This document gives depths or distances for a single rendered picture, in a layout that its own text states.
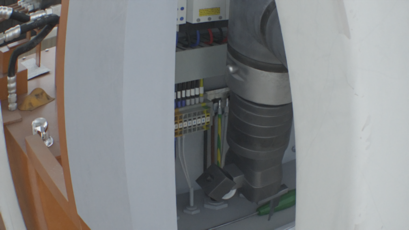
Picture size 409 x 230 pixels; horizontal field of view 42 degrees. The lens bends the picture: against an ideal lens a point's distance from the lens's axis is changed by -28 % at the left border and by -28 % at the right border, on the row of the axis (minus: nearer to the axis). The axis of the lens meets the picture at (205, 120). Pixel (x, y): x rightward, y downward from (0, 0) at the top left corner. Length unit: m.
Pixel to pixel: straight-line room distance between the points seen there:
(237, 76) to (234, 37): 0.05
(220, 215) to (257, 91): 0.24
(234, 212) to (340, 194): 0.68
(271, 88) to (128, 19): 0.19
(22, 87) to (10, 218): 0.39
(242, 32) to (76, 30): 0.20
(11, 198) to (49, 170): 0.32
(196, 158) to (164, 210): 0.24
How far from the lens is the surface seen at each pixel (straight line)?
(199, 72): 0.82
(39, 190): 1.21
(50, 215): 1.24
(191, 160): 0.93
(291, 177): 1.02
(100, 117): 0.70
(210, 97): 0.91
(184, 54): 0.80
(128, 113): 0.64
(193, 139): 0.92
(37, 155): 1.09
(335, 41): 0.23
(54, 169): 1.04
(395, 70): 0.25
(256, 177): 0.80
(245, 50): 0.70
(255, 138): 0.76
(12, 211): 1.35
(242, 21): 0.69
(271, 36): 0.63
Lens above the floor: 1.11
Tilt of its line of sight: 22 degrees down
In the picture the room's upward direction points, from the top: 1 degrees clockwise
